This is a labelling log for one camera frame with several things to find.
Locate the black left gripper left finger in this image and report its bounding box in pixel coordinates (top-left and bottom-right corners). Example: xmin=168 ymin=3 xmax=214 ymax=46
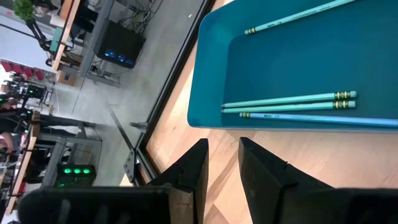
xmin=149 ymin=139 xmax=209 ymax=224

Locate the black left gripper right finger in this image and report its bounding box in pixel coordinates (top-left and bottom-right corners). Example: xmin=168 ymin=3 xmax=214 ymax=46
xmin=238 ymin=136 xmax=335 ymax=224

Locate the green wooden pencil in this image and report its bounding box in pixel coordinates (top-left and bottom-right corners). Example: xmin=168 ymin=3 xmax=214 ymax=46
xmin=244 ymin=0 xmax=357 ymax=35
xmin=221 ymin=100 xmax=357 ymax=114
xmin=221 ymin=90 xmax=358 ymax=108

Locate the blue wooden pencil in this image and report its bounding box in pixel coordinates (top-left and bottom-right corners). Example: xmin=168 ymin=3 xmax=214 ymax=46
xmin=239 ymin=112 xmax=398 ymax=128

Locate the black computer with green lights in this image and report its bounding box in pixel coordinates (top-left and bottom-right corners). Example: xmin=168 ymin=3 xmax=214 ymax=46
xmin=55 ymin=163 xmax=97 ymax=187

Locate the teal plastic bin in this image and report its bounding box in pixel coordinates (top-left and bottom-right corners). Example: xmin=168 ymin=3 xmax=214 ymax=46
xmin=187 ymin=0 xmax=398 ymax=133

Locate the grey metal desk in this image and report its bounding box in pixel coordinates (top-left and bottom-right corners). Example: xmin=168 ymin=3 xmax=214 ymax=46
xmin=51 ymin=0 xmax=122 ymax=88
xmin=6 ymin=110 xmax=103 ymax=215

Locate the black computer with blue lights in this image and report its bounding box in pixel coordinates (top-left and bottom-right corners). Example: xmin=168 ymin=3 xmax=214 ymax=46
xmin=94 ymin=19 xmax=146 ymax=69

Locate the cardboard box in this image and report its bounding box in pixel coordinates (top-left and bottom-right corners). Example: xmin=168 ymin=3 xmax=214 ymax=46
xmin=55 ymin=70 xmax=78 ymax=86

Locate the person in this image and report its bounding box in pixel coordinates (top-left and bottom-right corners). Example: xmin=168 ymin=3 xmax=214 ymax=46
xmin=0 ymin=99 xmax=19 ymax=156

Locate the small green potted plant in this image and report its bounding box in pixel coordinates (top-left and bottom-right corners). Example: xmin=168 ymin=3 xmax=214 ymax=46
xmin=12 ymin=0 xmax=35 ymax=22

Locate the black table frame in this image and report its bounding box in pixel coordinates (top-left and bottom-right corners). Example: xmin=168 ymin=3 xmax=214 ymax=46
xmin=123 ymin=0 xmax=217 ymax=187

